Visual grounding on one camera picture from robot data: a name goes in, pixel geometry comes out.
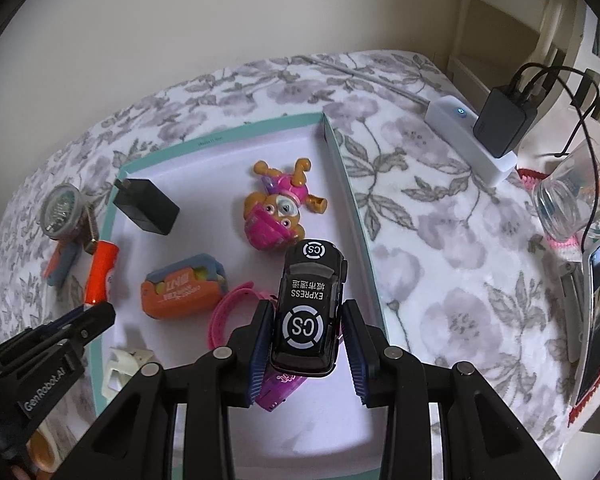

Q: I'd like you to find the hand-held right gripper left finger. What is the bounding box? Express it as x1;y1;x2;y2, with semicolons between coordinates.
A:
80;300;276;480

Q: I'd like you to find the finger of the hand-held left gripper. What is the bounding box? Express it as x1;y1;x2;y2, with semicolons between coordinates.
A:
60;301;117;350
0;307;86;358

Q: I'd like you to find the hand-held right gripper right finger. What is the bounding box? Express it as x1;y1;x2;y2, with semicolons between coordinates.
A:
341;299;563;480

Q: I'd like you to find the purple toy car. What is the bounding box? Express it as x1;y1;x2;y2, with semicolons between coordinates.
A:
256;367;308;415

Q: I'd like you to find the orange and white tube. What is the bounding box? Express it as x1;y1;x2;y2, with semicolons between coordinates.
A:
82;240;119;307

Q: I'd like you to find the black toy car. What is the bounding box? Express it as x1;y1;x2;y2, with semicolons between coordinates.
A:
270;240;349;377

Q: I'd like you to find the black charger block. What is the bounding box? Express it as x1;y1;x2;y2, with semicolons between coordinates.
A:
112;178;181;237

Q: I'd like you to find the brown dog toy figure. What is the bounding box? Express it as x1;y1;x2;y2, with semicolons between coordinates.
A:
243;158;329;254

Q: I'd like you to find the teal-edged white box tray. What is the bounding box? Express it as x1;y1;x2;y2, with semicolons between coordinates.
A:
95;110;392;480

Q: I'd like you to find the person's left hand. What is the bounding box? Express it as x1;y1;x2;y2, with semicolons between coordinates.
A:
29;437;57;473

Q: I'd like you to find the cream plastic clip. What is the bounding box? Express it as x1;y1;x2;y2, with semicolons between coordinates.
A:
104;346;162;397

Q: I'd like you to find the pink wrist watch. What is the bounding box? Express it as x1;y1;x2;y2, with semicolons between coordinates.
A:
207;281;277;352

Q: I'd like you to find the pink and blue toy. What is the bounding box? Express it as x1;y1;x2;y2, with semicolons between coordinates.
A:
44;241;79;289

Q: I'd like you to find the small brown box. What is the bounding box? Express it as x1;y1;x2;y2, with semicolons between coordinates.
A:
82;209;102;257

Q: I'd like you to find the orange toy bus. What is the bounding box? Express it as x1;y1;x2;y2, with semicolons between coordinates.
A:
140;253;230;319

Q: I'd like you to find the round tin with clear lid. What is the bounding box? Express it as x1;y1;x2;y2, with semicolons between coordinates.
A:
39;184;89;239

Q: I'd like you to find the floral blanket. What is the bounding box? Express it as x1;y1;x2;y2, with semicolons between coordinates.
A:
0;50;598;480

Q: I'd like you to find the white power strip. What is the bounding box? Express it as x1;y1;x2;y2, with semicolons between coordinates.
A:
424;94;519;187

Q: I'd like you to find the smartphone with light case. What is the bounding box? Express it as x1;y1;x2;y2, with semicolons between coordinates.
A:
571;241;600;407

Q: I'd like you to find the clear glass jar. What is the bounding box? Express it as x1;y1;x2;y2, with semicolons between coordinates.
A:
532;139;600;242

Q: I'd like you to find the black power adapter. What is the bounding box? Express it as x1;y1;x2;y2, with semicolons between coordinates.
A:
472;86;539;159

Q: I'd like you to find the white wooden chair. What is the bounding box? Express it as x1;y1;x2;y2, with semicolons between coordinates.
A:
447;0;600;128

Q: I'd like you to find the black charging cable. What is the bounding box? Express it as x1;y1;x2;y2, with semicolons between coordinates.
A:
510;62;600;257
534;67;599;159

